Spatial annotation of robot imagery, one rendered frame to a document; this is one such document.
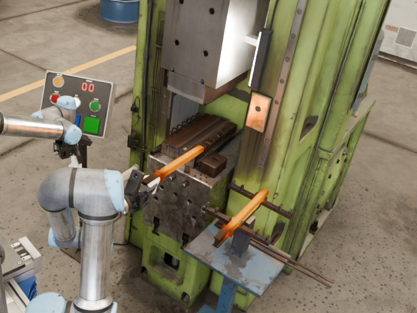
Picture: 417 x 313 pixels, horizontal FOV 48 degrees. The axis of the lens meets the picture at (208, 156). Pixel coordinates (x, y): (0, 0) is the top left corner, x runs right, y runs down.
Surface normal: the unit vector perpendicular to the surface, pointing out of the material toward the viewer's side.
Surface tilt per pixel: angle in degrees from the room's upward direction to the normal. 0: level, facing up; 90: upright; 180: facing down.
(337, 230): 0
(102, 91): 60
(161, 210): 90
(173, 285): 90
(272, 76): 90
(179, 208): 90
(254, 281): 0
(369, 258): 0
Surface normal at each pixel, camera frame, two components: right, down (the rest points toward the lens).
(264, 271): 0.14, -0.82
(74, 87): -0.04, 0.06
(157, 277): -0.53, 0.40
